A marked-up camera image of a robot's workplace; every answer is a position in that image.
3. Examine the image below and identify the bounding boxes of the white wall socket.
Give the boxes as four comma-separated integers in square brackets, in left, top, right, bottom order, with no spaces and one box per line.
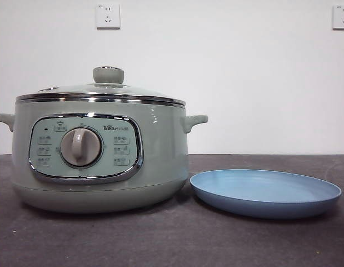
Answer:
[332,4,344,31]
[96,3,121,30]

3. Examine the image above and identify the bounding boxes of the blue round plate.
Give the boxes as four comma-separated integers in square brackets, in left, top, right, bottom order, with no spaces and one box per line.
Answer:
[190,169,343,220]

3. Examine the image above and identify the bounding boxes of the glass lid with round knob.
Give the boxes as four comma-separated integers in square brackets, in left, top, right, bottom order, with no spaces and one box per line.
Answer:
[16,66,187,108]

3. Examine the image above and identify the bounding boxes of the pale green electric steamer pot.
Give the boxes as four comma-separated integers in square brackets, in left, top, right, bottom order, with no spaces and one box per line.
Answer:
[0,96,209,214]

